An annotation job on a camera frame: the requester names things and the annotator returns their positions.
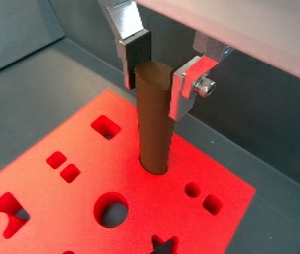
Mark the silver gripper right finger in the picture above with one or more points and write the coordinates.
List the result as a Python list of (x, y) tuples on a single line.
[(190, 78)]

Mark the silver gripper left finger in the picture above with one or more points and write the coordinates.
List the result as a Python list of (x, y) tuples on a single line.
[(133, 38)]

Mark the brown oval rod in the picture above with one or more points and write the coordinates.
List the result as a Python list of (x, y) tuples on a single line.
[(153, 83)]

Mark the red shape-sorting board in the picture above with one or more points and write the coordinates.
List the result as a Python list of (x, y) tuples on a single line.
[(78, 197)]

